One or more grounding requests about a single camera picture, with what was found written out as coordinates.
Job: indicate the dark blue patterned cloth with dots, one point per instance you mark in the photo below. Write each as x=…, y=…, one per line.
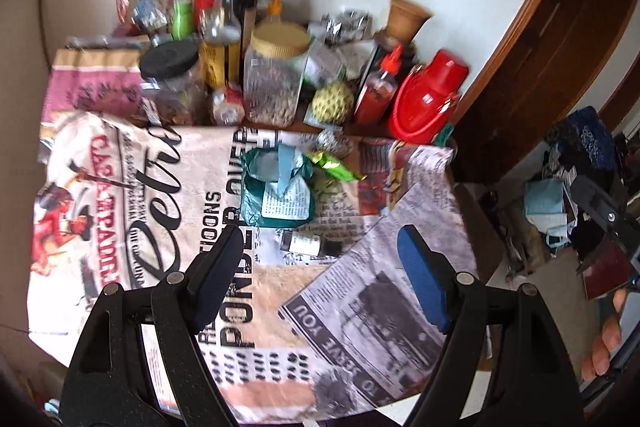
x=583, y=142

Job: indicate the red spray bottle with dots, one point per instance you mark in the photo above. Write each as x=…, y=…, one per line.
x=378, y=90

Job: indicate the aluminium foil ball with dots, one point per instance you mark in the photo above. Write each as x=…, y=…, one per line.
x=334, y=142

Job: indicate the right hand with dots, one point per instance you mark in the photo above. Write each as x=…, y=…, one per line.
x=598, y=361

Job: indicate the clay flower pot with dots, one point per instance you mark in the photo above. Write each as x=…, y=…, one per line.
x=405, y=19

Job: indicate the green plastic bottle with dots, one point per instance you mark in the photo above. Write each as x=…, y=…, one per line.
x=183, y=21

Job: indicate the yellow lid plastic jar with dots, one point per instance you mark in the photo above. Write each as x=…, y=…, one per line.
x=273, y=73

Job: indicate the small white black bottle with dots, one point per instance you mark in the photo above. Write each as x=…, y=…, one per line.
x=307, y=244

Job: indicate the teal wet wipes pack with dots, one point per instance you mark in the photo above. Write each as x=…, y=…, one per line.
x=275, y=188

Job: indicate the black lid plastic jar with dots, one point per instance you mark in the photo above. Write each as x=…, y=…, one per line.
x=172, y=85

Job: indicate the small red white packet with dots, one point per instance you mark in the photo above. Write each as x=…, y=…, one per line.
x=227, y=107

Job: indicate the red thermos jug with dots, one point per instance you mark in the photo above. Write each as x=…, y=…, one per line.
x=427, y=98

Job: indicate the newspaper print tablecloth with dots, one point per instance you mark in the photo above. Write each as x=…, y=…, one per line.
x=124, y=212

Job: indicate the brown wooden door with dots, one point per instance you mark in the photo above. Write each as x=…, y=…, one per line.
x=551, y=65

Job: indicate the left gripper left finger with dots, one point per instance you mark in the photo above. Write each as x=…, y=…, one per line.
x=210, y=276

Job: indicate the clear yellow label bottle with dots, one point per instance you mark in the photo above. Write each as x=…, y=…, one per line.
x=221, y=47

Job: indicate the green yellow snack wrapper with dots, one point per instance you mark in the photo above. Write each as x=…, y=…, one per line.
x=334, y=166

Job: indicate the white green paper box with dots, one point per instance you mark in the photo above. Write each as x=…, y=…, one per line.
x=322, y=66

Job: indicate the light blue plastic bag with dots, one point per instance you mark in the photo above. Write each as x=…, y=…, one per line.
x=545, y=208

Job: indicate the green custard apple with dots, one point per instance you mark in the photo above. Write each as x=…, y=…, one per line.
x=333, y=103

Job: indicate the pink paper bag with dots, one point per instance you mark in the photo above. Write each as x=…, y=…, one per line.
x=95, y=80

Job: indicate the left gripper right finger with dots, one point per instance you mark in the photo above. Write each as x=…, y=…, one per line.
x=432, y=278

